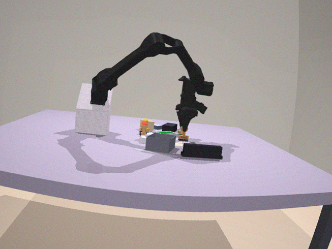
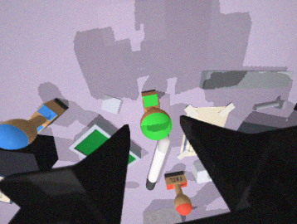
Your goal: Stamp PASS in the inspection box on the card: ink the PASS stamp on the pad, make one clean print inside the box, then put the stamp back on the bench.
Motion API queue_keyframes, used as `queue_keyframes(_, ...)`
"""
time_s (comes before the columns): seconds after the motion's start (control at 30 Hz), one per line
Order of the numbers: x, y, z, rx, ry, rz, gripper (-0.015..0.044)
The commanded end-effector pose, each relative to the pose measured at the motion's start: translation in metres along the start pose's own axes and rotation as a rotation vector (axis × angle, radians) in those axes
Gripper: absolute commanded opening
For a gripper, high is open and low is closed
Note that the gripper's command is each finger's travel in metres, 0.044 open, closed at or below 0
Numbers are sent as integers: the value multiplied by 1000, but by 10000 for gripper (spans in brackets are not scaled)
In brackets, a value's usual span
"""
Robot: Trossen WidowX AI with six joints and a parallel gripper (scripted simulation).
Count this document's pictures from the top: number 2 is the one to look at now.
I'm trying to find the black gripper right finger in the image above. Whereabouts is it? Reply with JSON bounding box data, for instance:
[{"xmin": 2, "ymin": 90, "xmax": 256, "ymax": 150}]
[{"xmin": 180, "ymin": 115, "xmax": 297, "ymax": 211}]

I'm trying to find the wooden rubber stamp with red knob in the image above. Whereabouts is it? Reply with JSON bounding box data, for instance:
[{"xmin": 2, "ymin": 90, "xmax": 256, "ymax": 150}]
[{"xmin": 164, "ymin": 171, "xmax": 192, "ymax": 216}]

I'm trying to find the cream paper card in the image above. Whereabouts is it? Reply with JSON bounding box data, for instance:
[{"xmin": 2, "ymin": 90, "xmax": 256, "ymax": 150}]
[{"xmin": 178, "ymin": 102, "xmax": 235, "ymax": 159}]

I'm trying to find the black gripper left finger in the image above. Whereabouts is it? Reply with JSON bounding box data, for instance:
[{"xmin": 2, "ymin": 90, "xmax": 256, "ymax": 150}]
[{"xmin": 0, "ymin": 124, "xmax": 130, "ymax": 224}]

